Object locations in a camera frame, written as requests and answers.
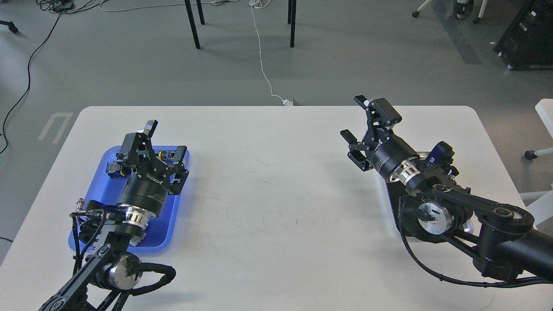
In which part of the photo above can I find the black floor cable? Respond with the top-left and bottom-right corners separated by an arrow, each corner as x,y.
0,0 -> 98,155

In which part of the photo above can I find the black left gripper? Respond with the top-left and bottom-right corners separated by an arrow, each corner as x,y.
116,120 -> 190,217

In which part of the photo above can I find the white floor cable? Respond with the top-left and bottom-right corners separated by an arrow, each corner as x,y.
249,0 -> 292,106

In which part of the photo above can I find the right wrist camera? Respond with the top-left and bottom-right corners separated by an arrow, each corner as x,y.
425,141 -> 455,168

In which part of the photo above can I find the black table leg left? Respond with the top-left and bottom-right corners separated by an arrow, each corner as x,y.
184,0 -> 205,49

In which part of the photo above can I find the black equipment case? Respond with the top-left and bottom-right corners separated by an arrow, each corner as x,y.
493,0 -> 553,70

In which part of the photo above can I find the black table leg right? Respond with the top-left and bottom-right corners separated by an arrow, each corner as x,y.
288,0 -> 297,48

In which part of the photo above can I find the blue plastic tray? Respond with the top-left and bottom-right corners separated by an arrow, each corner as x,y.
84,146 -> 181,254

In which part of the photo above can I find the black blue connector part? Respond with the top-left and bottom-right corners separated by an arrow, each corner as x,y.
105,161 -> 126,179

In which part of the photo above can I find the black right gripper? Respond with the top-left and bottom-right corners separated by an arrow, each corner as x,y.
340,95 -> 420,182

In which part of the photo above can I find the office chair base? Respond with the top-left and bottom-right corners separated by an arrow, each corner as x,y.
411,0 -> 488,24

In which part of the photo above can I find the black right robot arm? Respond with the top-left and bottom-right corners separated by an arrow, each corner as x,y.
340,95 -> 553,288

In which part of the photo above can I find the yellow black part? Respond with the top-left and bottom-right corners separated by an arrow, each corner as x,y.
157,149 -> 176,165

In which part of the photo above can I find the white chair right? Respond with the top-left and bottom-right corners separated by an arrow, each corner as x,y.
519,98 -> 553,225

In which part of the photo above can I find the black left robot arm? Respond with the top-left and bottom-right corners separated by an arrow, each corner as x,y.
40,120 -> 188,311

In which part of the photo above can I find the metal tray black mat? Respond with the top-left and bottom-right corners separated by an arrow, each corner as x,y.
386,154 -> 474,243

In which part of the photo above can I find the black table leg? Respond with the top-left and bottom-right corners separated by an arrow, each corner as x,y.
184,0 -> 205,49
288,0 -> 297,48

